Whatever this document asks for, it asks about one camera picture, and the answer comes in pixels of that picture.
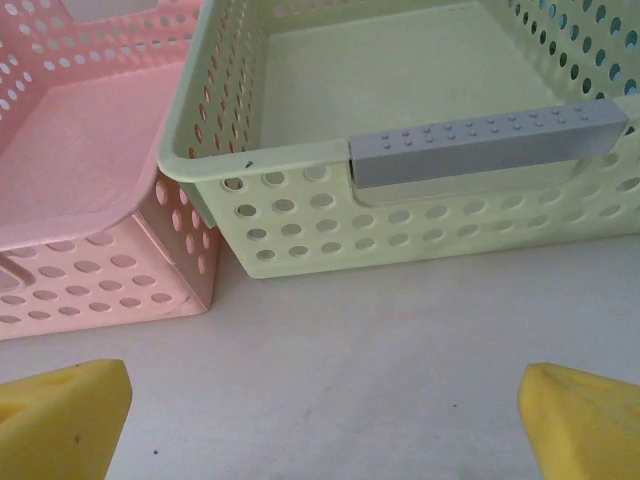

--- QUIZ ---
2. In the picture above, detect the green perforated plastic basket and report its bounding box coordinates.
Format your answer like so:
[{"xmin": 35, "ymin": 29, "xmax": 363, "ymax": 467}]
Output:
[{"xmin": 156, "ymin": 0, "xmax": 640, "ymax": 281}]

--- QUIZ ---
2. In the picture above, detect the pink perforated plastic basket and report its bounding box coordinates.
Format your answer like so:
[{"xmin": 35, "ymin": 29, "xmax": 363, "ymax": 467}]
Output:
[{"xmin": 0, "ymin": 0, "xmax": 224, "ymax": 343}]

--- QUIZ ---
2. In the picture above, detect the grey basket handle grip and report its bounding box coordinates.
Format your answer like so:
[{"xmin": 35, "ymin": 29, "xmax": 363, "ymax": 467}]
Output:
[{"xmin": 348, "ymin": 97, "xmax": 630, "ymax": 191}]

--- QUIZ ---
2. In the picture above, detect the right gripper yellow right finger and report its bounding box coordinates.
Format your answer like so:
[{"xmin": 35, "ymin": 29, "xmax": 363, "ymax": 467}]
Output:
[{"xmin": 518, "ymin": 362, "xmax": 640, "ymax": 480}]

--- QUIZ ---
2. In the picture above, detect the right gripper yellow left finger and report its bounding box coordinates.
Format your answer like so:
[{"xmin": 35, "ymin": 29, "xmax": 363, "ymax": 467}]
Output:
[{"xmin": 0, "ymin": 357, "xmax": 133, "ymax": 480}]

